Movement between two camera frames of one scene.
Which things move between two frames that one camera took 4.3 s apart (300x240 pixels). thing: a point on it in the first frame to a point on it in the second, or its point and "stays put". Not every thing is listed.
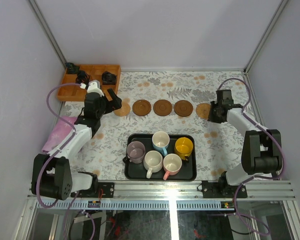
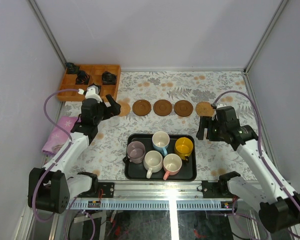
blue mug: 160,140 stays put
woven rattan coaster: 203,110 stays put
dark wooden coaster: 162,107 stays put
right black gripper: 213,105 to 207,122
